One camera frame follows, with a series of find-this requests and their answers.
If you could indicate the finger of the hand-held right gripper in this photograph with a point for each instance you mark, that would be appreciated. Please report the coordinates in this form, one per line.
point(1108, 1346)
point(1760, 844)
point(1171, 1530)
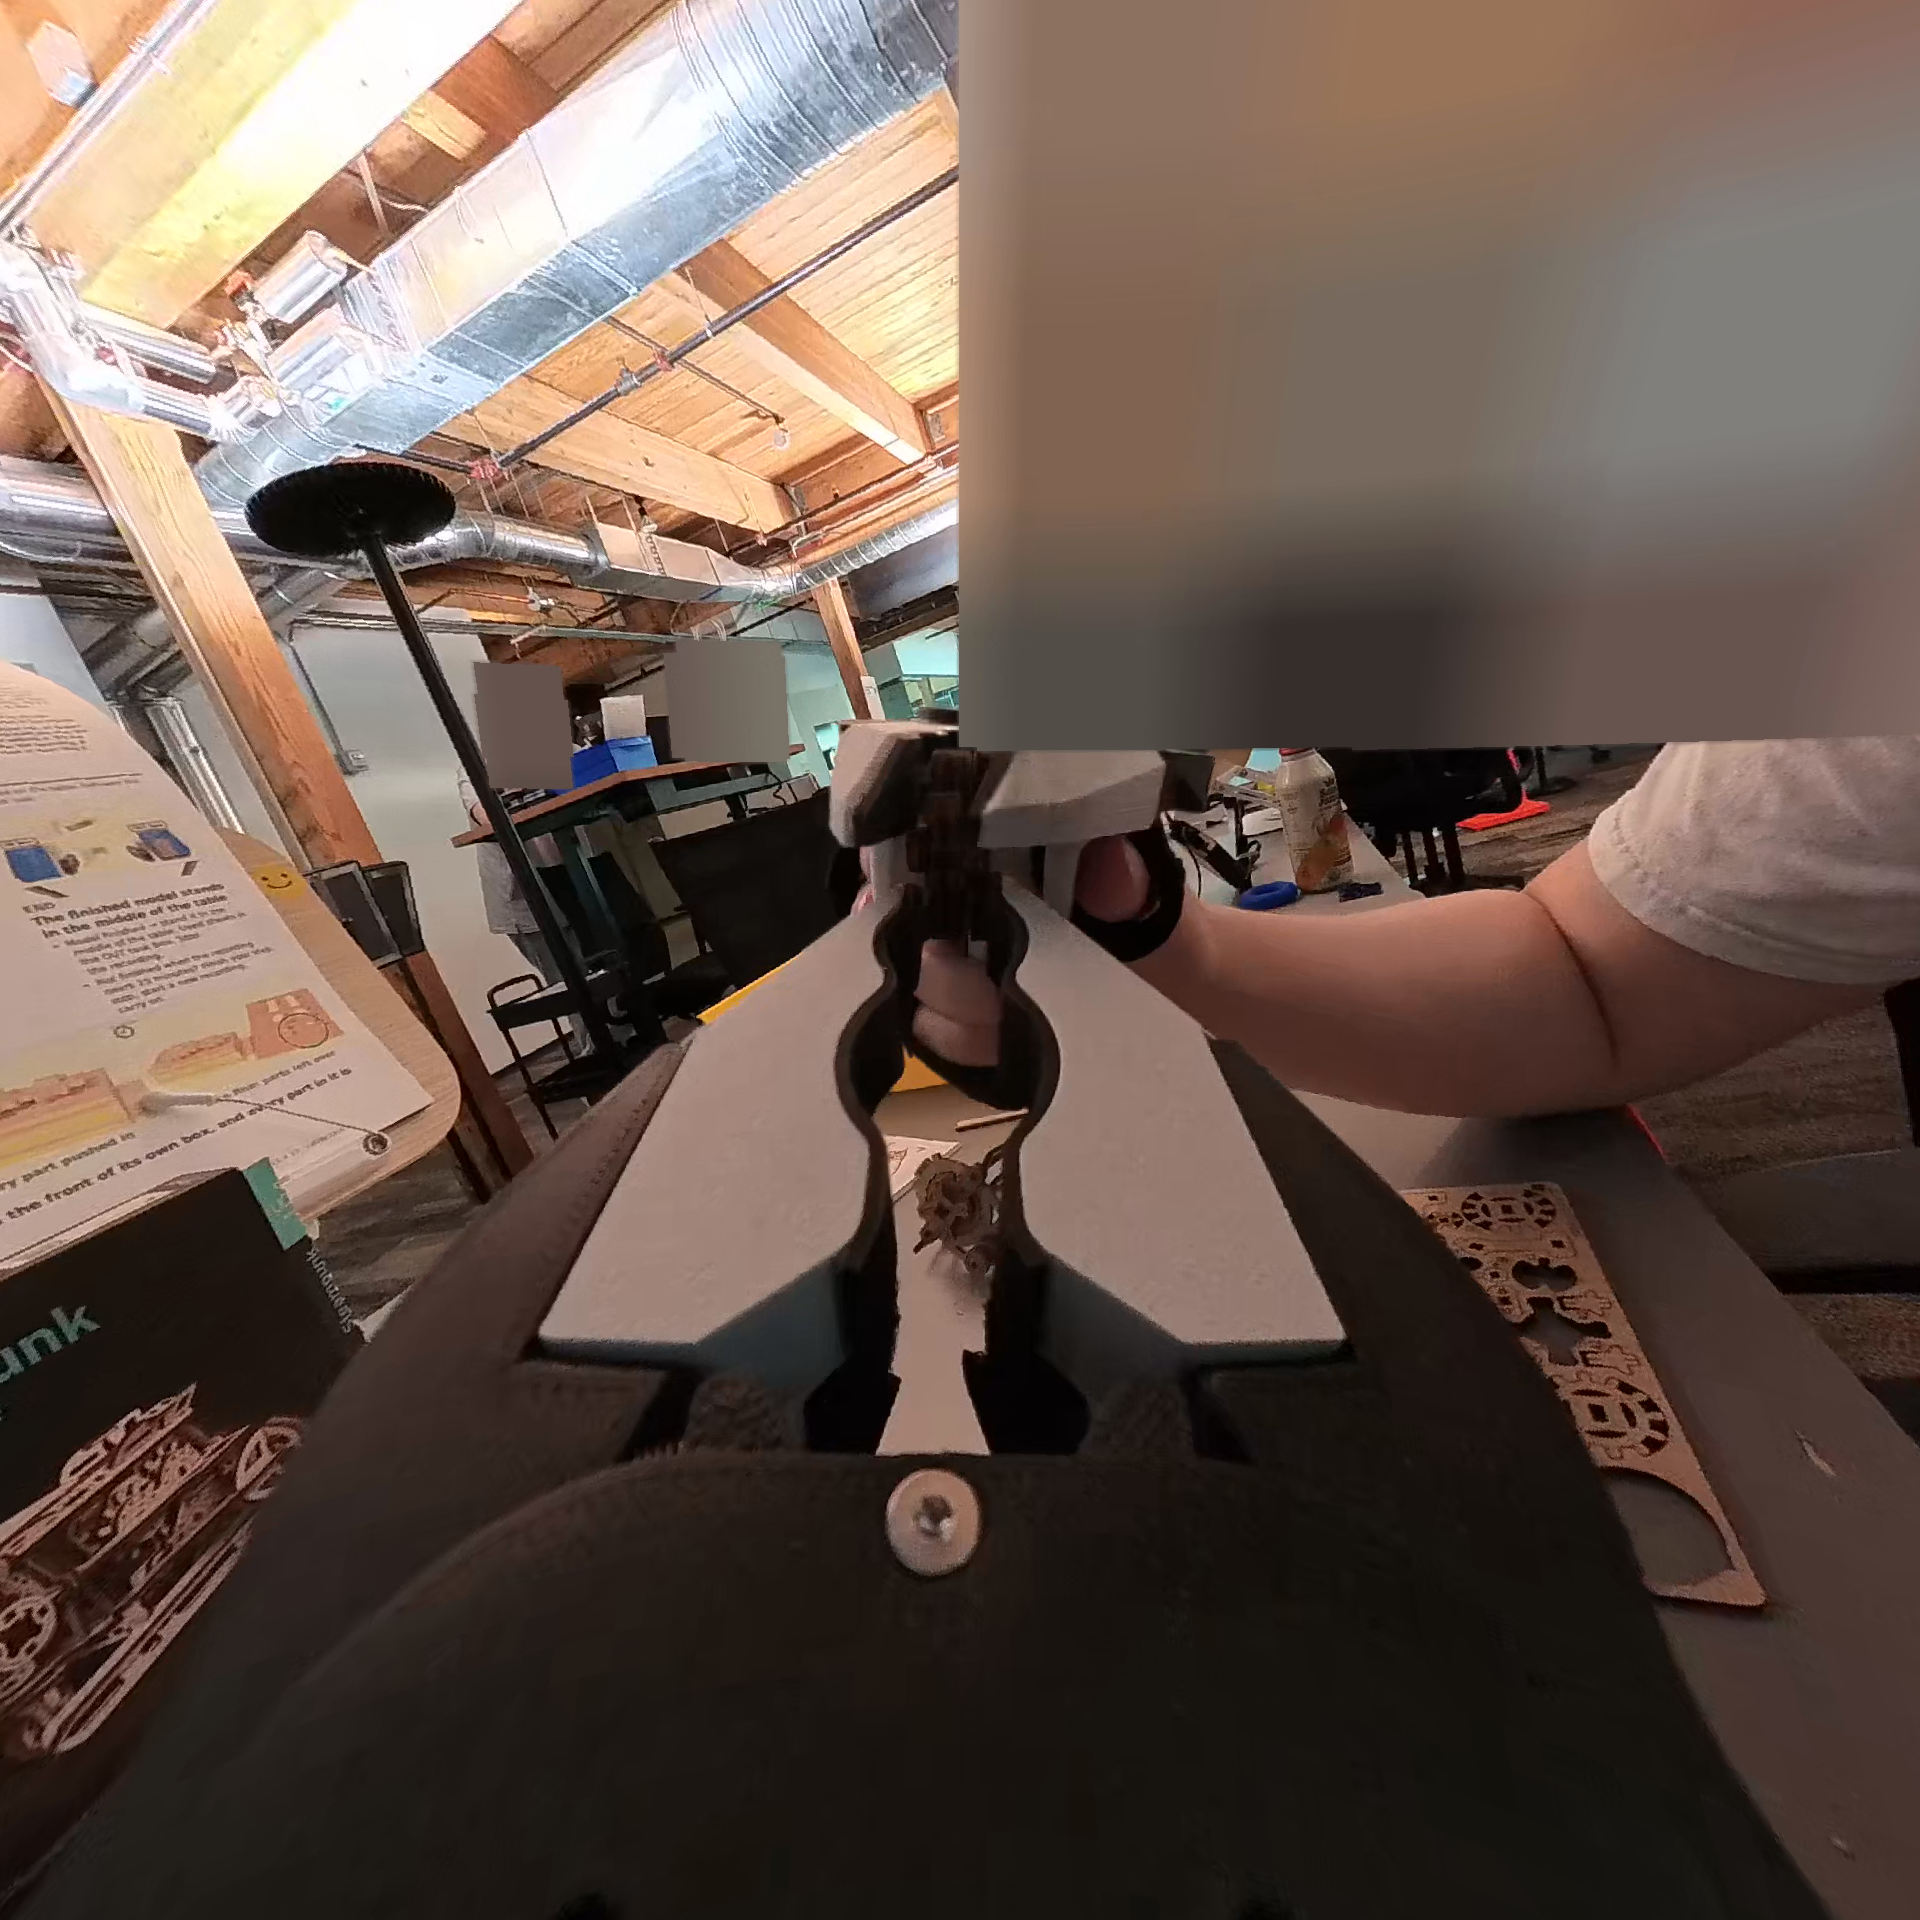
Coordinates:
point(884, 795)
point(1080, 788)

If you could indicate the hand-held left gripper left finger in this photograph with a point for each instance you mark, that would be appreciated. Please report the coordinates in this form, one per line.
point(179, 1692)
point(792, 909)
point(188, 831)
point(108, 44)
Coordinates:
point(705, 1200)

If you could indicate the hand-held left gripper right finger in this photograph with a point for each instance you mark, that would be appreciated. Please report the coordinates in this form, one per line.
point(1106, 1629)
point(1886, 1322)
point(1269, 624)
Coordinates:
point(1185, 1200)

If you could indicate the person's right forearm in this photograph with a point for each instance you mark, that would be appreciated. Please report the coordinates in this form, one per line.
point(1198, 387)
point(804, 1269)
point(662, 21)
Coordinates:
point(1424, 991)

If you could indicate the laser-cut wooden parts sheet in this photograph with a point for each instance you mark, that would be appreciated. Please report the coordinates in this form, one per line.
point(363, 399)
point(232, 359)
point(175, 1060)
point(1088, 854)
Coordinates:
point(1621, 1343)

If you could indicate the black model kit box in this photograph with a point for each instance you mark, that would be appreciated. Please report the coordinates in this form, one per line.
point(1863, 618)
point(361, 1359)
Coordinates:
point(151, 1350)

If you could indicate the person's right hand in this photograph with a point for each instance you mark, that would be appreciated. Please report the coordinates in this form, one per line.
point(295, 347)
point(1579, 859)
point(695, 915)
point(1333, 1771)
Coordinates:
point(960, 1020)

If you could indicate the black office chair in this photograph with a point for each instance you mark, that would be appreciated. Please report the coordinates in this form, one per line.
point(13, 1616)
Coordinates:
point(751, 901)

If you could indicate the beverage bottle with red cap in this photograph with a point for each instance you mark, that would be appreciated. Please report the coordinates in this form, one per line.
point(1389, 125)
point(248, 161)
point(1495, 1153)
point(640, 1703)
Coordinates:
point(1312, 833)

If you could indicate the white instruction paper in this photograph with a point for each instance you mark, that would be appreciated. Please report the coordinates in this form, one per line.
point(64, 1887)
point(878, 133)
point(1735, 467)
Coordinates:
point(908, 1162)

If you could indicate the thin wooden stick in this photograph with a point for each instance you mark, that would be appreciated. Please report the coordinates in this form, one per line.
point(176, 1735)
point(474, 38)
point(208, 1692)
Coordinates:
point(990, 1118)

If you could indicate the wooden gear assembly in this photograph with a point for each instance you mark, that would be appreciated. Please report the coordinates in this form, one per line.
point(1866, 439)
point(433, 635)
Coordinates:
point(952, 1208)

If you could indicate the brown standing desk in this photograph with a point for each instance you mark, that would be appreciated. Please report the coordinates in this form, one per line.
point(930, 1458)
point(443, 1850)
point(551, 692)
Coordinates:
point(630, 788)

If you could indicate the blue storage bin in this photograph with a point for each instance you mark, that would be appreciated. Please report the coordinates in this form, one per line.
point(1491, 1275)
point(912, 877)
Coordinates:
point(614, 765)

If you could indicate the wooden board with smiley sticker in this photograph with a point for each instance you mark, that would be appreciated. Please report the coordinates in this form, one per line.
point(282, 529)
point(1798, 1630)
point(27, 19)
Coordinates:
point(398, 1162)

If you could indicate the orange cloth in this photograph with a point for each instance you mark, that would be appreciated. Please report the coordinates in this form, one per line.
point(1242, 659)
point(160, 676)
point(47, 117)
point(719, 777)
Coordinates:
point(1508, 814)

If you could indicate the printed instruction poster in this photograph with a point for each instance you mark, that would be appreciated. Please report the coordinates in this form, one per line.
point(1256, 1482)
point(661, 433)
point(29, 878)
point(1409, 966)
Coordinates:
point(151, 975)

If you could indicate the black floor lamp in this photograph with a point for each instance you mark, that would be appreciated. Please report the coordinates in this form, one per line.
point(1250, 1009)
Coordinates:
point(345, 502)

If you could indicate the white t-shirt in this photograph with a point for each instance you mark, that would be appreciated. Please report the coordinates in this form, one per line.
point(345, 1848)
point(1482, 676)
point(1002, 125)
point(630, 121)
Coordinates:
point(1755, 854)

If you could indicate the black metal frame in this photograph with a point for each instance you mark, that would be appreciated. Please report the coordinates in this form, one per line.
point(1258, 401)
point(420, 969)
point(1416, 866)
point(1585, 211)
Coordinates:
point(368, 915)

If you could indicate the large foil air duct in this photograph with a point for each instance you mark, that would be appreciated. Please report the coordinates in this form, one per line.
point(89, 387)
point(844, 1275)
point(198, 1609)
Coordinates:
point(600, 225)

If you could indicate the wooden support post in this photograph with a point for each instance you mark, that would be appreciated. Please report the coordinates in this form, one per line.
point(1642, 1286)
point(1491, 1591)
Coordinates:
point(224, 675)

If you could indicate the round silver air duct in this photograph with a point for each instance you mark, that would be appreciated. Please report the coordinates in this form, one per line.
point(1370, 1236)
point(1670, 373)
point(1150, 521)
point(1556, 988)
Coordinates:
point(90, 510)

